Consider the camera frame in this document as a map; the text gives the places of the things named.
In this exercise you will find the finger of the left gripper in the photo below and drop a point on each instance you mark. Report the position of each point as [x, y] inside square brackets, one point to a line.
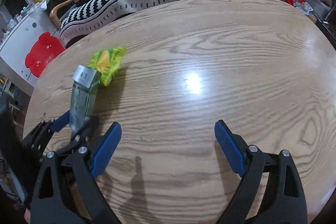
[58, 124]
[81, 137]

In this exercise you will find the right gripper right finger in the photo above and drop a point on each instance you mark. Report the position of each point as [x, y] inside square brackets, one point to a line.
[283, 201]

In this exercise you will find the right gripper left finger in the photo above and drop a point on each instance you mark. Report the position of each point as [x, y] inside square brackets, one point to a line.
[85, 165]

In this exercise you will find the silver green cigarette pack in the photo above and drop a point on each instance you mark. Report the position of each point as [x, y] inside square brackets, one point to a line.
[84, 91]

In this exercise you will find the yellow green snack wrapper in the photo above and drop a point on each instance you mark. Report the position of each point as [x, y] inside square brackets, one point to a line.
[107, 62]

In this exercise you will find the red pig-shaped stool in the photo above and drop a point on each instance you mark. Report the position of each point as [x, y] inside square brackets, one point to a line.
[42, 53]

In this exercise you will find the white cabinet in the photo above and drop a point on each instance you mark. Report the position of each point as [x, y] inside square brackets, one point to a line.
[18, 44]

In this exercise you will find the dark wooden chair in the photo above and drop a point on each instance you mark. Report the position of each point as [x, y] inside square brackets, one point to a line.
[327, 25]

